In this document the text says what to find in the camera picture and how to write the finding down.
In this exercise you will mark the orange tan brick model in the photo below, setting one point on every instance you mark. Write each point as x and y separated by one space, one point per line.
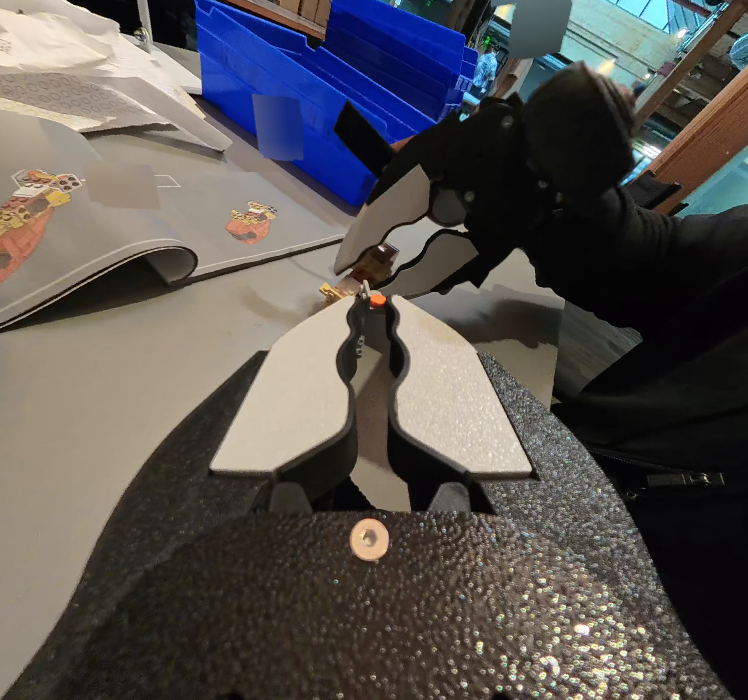
368 267

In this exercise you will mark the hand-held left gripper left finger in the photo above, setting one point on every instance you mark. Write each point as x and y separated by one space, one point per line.
292 402

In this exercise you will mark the person's dark jacket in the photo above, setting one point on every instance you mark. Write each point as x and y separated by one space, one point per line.
672 419

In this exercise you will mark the stack of blue plastic bins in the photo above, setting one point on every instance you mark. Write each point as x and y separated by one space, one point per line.
397 57

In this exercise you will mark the blue plastic bin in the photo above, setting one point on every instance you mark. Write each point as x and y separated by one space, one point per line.
234 80

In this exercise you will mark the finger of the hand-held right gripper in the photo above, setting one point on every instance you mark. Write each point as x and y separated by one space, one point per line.
385 203
441 261

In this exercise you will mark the grey instruction booklet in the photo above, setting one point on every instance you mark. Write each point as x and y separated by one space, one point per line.
146 226

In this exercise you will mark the small dark grey brick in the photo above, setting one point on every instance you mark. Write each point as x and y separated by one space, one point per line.
361 326

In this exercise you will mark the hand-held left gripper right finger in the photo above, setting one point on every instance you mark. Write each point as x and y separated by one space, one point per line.
456 407

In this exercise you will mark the wooden pillar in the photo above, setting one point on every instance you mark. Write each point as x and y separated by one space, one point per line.
713 139

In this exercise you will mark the torn white paper bag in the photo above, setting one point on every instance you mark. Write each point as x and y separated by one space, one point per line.
58 45

